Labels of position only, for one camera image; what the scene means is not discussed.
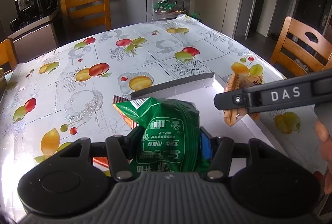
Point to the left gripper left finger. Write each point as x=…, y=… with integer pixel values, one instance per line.
x=132, y=142

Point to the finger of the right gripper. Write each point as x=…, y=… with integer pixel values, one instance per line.
x=310, y=89

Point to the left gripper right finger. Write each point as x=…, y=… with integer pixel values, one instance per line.
x=208, y=144

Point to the green snack bag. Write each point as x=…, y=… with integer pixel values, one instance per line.
x=171, y=139

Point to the person right hand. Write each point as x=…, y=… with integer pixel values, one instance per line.
x=326, y=152

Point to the long orange stick packet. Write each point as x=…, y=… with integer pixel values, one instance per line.
x=101, y=161

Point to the wooden chair at right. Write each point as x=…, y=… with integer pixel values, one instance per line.
x=301, y=49

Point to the wooden chair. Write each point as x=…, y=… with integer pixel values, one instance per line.
x=8, y=54
x=81, y=16
x=301, y=49

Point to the fruit pattern tablecloth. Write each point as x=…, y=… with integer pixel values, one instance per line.
x=67, y=94

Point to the wooden chair at back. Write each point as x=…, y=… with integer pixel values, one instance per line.
x=81, y=16

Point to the green candies on cart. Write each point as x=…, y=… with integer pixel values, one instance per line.
x=167, y=7

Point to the white cabinet under machine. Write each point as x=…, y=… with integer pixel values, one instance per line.
x=36, y=38

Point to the metal rolling cart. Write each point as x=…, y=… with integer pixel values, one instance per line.
x=151, y=16

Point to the wooden chair at left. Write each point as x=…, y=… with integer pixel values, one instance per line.
x=8, y=54

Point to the black coffee machine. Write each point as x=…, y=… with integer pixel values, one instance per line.
x=29, y=11

